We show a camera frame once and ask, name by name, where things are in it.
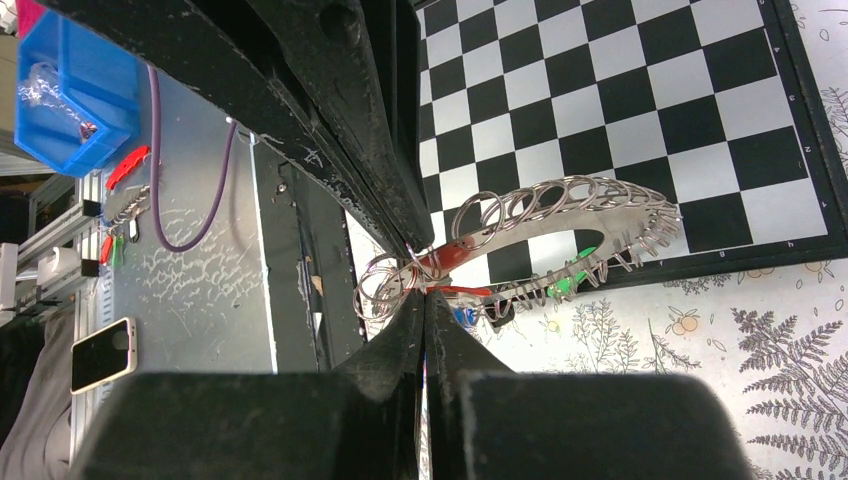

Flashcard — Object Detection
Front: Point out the floral patterned table mat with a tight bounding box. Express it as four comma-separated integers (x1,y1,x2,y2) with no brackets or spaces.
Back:
344,0,848,480

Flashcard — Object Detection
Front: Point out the key with red tag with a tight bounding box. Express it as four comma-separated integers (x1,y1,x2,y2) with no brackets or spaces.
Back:
416,243,492,297

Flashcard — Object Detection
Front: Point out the key organiser with rings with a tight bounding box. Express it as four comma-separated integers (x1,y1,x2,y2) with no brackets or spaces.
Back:
353,175,682,322

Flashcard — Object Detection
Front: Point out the smartphone with beige case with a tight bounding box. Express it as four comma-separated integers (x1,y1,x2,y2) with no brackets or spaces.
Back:
70,317,138,395

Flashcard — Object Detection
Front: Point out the blue plastic storage bin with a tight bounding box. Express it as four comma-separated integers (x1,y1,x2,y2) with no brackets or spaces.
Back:
14,11,141,177

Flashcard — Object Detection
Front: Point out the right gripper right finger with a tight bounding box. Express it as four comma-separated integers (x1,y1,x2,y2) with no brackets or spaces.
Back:
427,293,753,479

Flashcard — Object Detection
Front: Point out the black white chessboard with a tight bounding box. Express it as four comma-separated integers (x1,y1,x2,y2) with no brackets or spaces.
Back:
417,1,847,285

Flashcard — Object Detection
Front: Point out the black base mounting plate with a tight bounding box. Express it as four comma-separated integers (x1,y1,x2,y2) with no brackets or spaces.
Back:
253,143,365,373

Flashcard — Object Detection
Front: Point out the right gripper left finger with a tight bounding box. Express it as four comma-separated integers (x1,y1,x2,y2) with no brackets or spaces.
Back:
70,292,424,479

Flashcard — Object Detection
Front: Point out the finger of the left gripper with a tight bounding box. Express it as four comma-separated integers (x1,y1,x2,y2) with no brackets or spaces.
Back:
361,0,423,193
48,0,434,255

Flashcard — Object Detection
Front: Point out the spare organiser with red handle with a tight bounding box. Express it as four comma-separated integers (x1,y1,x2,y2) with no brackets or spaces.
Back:
99,145,151,265

